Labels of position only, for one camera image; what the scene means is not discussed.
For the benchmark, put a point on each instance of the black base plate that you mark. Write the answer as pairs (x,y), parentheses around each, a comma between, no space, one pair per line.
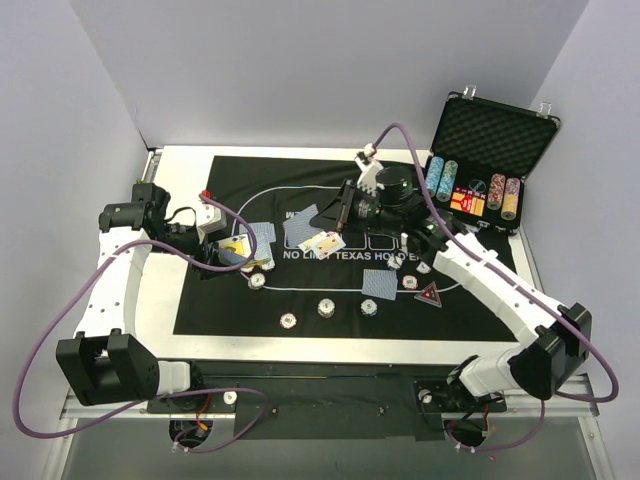
(304,401)

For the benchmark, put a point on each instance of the grey chip stack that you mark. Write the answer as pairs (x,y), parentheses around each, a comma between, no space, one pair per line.
(326,308)

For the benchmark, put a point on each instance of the black aluminium chip case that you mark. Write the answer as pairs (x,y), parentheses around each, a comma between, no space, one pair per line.
(486,137)

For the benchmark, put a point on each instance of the blue backed dealt card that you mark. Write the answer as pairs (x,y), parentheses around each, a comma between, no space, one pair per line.
(381,284)

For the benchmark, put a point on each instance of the face up ace card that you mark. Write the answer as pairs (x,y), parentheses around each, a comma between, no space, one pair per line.
(307,244)

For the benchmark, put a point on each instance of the red chip row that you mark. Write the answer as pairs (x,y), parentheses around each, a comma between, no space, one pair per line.
(496,191)

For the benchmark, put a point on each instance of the red white chip front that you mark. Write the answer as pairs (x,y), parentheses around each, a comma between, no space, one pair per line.
(288,320)

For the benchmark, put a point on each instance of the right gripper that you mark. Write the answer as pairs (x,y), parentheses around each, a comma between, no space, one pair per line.
(348,203)

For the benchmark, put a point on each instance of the blue backed card fan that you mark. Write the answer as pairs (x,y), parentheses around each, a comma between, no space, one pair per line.
(265,234)

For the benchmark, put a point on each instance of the black poker table mat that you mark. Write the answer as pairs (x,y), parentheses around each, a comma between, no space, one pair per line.
(273,190)

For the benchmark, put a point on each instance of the yellow chip row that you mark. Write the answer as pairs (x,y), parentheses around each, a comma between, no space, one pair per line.
(510,199)

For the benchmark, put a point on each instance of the grey chips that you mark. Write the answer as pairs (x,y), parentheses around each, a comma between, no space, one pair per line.
(257,281)
(395,262)

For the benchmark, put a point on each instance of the aluminium rail frame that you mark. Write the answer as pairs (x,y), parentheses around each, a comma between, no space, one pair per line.
(110,366)

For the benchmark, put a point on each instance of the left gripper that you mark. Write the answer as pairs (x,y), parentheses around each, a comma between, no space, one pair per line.
(207,251)

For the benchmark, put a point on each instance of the face up red card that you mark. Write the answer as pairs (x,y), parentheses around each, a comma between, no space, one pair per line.
(328,244)

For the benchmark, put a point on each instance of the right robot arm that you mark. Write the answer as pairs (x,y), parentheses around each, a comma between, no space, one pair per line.
(550,335)

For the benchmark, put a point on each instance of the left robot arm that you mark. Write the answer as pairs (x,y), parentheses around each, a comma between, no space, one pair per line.
(104,362)

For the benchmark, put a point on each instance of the light blue chip row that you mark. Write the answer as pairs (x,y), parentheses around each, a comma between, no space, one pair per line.
(433,174)

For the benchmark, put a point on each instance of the red card deck in case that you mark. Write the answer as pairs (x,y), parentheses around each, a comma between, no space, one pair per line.
(468,201)

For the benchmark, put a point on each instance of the blue chip stack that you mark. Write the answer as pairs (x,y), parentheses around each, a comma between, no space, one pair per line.
(368,307)

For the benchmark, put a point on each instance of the green chip row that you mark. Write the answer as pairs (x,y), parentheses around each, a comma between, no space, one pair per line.
(447,181)

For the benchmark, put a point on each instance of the red triangle dealer marker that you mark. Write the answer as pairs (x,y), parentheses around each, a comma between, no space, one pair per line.
(430,295)

